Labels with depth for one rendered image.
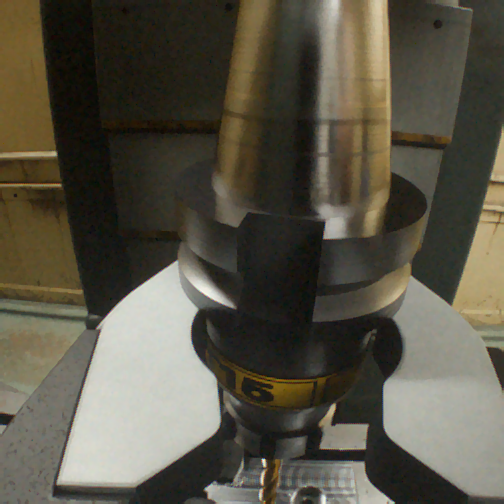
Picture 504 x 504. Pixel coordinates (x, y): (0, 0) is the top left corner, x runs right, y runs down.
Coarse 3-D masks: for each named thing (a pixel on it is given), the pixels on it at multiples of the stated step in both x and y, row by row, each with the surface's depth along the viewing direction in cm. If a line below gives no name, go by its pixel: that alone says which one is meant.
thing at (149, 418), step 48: (144, 288) 10; (144, 336) 8; (192, 336) 9; (96, 384) 7; (144, 384) 7; (192, 384) 7; (96, 432) 6; (144, 432) 6; (192, 432) 6; (96, 480) 5; (144, 480) 6; (192, 480) 6
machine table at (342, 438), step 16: (0, 400) 51; (16, 400) 51; (0, 416) 49; (0, 432) 46; (336, 432) 49; (352, 432) 49; (320, 448) 47; (336, 448) 47; (352, 448) 47; (368, 480) 43; (368, 496) 41; (384, 496) 41
